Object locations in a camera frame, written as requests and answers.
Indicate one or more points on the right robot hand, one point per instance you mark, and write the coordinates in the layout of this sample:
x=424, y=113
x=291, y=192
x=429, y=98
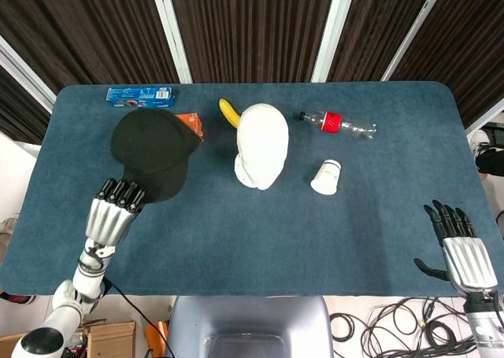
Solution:
x=466, y=255

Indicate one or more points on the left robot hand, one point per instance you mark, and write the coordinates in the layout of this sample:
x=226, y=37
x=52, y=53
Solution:
x=105, y=218

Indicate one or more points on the black baseball cap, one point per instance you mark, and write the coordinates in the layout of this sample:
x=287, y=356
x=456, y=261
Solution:
x=151, y=153

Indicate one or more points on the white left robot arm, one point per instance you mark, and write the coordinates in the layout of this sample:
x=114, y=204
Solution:
x=63, y=307

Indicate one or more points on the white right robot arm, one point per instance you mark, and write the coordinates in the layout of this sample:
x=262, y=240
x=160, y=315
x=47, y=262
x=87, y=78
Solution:
x=482, y=322

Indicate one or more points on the white mannequin head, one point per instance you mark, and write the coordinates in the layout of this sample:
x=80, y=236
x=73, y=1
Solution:
x=262, y=145

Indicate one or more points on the brown cardboard box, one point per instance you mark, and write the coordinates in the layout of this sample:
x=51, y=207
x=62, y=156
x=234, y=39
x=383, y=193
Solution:
x=108, y=339

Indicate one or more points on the blue cookie box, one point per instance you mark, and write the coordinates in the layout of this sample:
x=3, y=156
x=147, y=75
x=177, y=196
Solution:
x=141, y=97

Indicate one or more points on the orange snack packet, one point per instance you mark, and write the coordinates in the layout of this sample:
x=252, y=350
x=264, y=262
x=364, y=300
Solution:
x=193, y=125

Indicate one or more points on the orange tool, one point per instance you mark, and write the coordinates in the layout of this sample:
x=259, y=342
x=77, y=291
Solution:
x=154, y=336

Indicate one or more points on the blue felt table mat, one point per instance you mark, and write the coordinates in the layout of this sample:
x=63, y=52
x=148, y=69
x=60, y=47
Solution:
x=252, y=224

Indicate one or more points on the white paper cup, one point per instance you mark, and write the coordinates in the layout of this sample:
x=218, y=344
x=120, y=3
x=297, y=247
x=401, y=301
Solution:
x=326, y=177

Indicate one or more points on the yellow banana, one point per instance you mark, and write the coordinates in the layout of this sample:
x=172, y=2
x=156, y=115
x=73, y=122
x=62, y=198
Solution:
x=229, y=112

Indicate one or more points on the grey robot torso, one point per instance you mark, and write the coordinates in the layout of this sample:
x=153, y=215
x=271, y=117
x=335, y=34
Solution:
x=248, y=326

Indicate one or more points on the clear plastic bottle red label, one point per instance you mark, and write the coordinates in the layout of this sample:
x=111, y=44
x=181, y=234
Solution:
x=338, y=124

